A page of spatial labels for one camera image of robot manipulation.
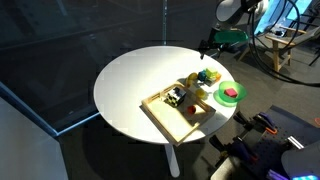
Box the white table pedestal leg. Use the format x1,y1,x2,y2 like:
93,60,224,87
163,143,181,178

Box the green translucent bowl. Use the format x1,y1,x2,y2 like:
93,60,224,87
213,80,248,108

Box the pink red block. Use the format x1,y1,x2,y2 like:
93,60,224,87
223,87,239,99

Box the light green block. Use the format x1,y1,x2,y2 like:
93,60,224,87
205,67,219,79

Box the aluminium rail piece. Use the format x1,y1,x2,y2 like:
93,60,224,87
287,135,305,150

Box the gray block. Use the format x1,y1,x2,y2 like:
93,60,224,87
204,77,218,88

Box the yellow toy lemon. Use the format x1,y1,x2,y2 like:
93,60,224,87
194,88,207,99

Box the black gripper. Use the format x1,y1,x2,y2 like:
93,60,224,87
198,39,232,61

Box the grey white board panel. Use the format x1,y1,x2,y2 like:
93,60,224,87
0,96,69,180

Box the red toy strawberry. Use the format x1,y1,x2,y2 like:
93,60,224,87
186,105,197,116

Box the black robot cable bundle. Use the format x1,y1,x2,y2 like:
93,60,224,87
246,0,320,89

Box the black white patterned cube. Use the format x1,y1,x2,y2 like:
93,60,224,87
164,86,187,108

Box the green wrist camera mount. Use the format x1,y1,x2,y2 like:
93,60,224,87
213,29,250,45

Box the black perforated breadboard plate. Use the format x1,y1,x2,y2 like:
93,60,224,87
239,105,320,180

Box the wooden tray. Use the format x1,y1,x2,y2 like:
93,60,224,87
141,82,217,147

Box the white robot base blue light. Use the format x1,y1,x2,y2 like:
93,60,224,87
280,139,320,180

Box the metal glass partition frame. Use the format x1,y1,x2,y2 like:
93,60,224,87
0,0,168,138

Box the wooden chair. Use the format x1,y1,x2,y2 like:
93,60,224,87
237,24,320,73

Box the purple clamp orange tips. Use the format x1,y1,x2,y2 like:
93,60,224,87
234,110,278,136
209,134,261,164

